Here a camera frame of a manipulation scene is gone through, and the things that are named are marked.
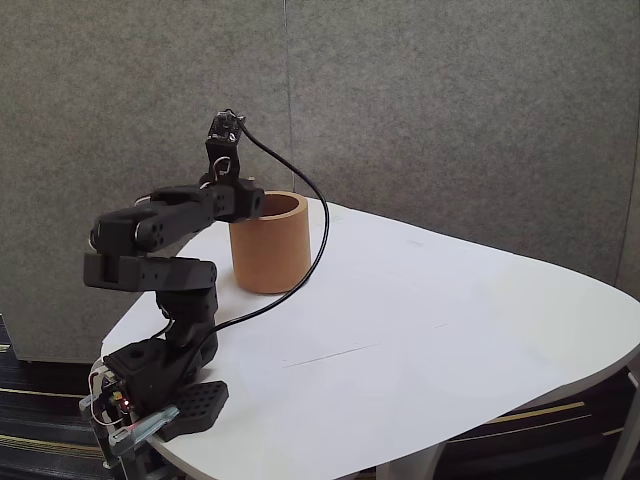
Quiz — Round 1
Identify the round cork pen holder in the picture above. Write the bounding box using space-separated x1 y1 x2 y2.
228 190 313 295

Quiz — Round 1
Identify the silver metal table clamp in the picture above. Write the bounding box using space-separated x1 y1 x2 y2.
79 403 180 471

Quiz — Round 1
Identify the white table leg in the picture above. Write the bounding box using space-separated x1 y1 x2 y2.
603 364 640 480
374 440 446 480

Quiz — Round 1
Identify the bare camera circuit board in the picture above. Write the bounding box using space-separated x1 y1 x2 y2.
206 110 248 147

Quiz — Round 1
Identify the black camera cable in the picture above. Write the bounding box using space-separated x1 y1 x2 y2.
179 112 330 381

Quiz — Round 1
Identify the controller board with wires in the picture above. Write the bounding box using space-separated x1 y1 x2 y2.
88 363 137 427

